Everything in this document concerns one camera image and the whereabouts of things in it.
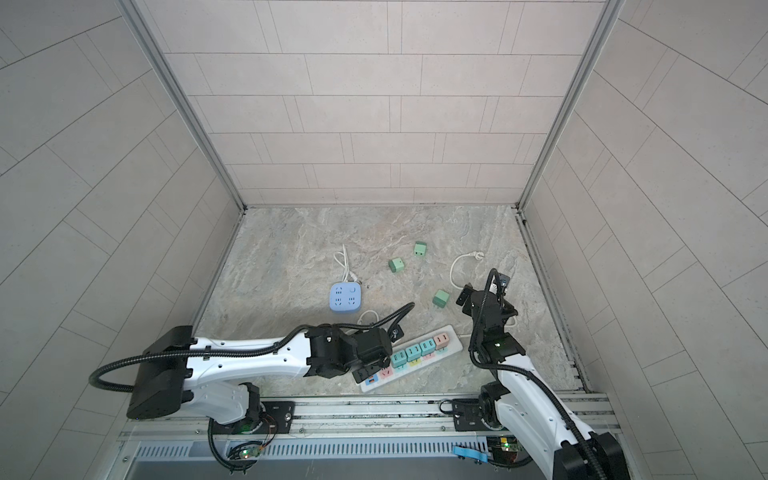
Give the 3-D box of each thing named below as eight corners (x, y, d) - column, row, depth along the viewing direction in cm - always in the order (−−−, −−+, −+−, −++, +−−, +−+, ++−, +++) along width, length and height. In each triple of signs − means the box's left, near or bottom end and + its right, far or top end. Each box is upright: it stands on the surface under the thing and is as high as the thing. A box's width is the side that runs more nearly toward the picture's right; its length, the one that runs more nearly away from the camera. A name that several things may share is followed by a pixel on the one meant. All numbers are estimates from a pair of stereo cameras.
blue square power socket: (328, 311, 91) (326, 307, 89) (332, 286, 96) (331, 282, 94) (361, 311, 91) (360, 307, 89) (363, 287, 96) (362, 282, 94)
